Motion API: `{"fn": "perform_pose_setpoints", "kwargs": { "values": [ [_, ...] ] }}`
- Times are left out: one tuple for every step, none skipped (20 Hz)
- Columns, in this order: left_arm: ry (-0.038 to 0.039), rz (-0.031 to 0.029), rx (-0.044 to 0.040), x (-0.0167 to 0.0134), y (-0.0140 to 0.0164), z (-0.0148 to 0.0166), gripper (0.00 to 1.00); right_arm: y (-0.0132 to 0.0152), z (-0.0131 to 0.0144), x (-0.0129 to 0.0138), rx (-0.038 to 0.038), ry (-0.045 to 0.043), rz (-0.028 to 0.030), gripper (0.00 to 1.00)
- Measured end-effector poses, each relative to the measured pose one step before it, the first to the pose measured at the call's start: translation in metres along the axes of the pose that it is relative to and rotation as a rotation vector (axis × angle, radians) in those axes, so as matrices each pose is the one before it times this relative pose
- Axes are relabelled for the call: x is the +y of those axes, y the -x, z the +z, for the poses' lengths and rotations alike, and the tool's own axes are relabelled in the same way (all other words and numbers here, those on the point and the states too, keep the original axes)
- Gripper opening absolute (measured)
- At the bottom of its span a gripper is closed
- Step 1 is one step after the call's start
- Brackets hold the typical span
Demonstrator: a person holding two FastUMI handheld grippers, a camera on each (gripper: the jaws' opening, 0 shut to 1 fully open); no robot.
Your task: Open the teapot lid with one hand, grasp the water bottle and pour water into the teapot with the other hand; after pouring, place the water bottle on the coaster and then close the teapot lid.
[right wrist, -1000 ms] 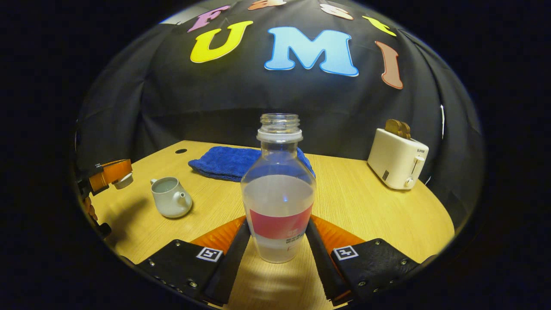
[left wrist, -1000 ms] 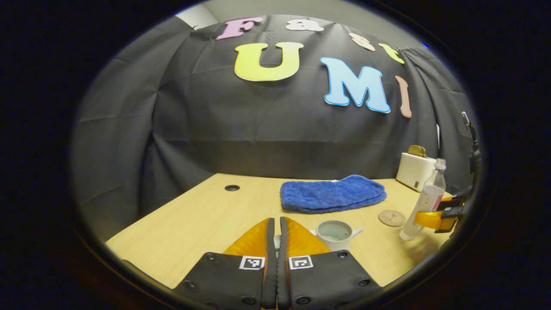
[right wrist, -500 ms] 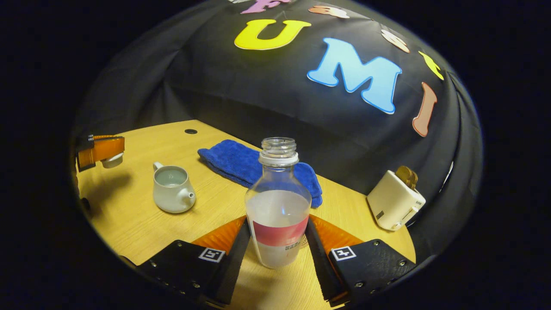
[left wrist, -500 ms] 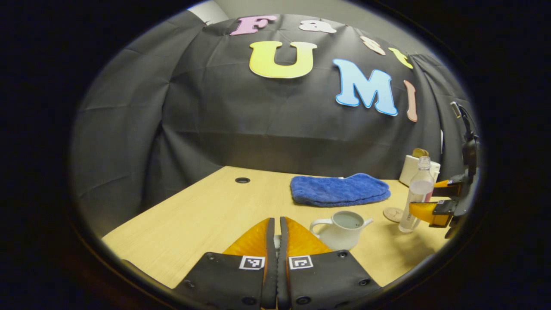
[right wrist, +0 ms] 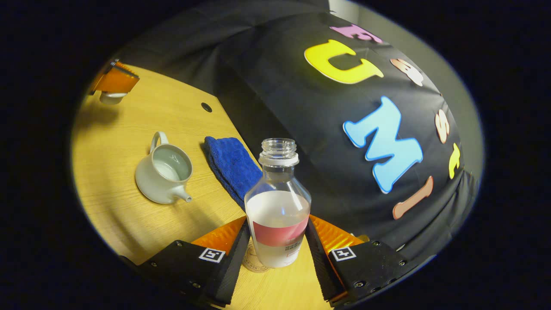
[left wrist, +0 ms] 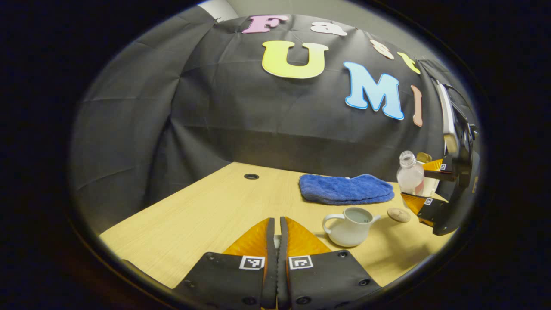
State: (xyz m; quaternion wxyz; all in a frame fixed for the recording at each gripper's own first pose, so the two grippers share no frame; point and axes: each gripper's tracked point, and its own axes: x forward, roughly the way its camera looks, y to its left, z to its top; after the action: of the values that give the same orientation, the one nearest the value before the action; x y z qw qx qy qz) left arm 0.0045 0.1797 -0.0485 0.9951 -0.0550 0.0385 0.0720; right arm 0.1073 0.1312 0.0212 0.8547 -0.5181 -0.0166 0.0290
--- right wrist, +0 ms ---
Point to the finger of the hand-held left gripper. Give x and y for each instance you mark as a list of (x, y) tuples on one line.
[(116, 79)]

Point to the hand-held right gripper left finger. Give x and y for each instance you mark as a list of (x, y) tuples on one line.
[(232, 267)]

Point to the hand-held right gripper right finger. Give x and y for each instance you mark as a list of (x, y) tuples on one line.
[(316, 258)]

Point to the round wooden coaster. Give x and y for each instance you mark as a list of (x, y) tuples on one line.
[(254, 260)]

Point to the clear water bottle red label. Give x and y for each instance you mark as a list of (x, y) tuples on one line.
[(277, 211)]

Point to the white ceramic teacup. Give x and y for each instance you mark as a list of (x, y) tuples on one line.
[(161, 176)]

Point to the blue folded towel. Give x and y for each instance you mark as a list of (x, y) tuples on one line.
[(232, 168)]

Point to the black backdrop cloth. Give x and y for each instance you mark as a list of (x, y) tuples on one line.
[(323, 112)]

